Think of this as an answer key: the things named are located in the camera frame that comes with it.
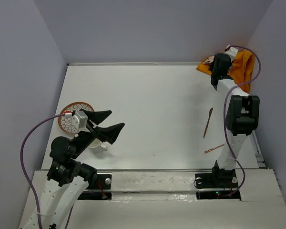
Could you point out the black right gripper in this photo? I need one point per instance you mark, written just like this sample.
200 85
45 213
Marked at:
212 67

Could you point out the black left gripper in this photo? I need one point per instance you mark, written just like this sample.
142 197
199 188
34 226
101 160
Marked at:
110 133

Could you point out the orange Mickey placemat cloth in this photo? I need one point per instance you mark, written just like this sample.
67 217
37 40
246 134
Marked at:
241 69

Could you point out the white ceramic mug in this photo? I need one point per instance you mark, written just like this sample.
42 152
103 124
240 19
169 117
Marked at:
98 145

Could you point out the floral brown rimmed plate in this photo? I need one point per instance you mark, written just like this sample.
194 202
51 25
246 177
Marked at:
65 123

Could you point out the copper fork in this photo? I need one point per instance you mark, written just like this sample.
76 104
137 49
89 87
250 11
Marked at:
214 148

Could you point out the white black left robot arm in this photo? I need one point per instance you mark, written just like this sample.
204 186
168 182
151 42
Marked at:
67 178

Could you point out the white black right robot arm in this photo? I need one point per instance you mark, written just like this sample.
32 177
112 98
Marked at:
241 115

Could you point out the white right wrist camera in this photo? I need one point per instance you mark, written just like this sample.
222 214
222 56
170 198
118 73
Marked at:
231 52

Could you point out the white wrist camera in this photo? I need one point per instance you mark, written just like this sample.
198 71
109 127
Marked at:
231 52
79 120

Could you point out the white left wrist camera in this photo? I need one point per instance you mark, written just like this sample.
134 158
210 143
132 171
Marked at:
79 120

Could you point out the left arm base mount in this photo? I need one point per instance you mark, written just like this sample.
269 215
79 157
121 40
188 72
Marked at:
100 190

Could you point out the aluminium rail right edge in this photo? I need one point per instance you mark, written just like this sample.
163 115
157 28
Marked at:
257 151

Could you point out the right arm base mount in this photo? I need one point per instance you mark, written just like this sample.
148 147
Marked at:
209 188

